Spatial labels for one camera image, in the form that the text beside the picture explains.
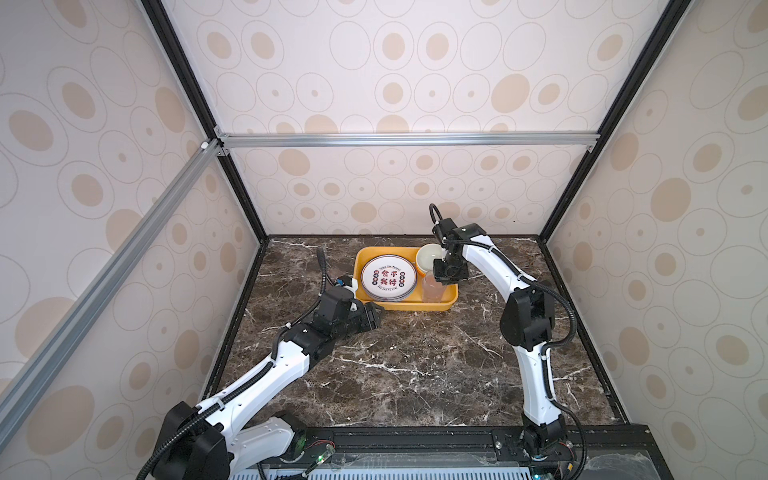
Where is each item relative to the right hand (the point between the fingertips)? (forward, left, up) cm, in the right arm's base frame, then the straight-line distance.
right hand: (442, 280), depth 96 cm
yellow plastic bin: (-2, +9, -9) cm, 13 cm away
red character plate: (+6, +17, -6) cm, 19 cm away
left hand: (-16, +18, +10) cm, 26 cm away
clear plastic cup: (-1, +3, -4) cm, 5 cm away
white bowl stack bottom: (+11, +4, 0) cm, 12 cm away
